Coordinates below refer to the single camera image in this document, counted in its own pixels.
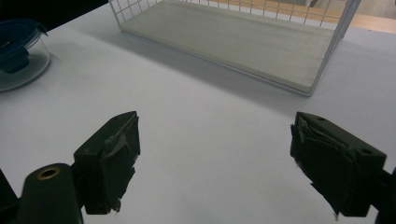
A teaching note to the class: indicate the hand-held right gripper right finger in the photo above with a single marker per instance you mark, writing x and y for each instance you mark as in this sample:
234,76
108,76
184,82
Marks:
336,168

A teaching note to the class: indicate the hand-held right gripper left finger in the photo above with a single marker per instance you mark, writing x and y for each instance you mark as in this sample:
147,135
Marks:
106,161

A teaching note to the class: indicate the clear container with blue lid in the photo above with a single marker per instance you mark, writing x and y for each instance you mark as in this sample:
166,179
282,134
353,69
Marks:
18,53

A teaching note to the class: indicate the light wooden furniture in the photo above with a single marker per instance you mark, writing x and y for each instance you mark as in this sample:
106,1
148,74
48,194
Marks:
370,21

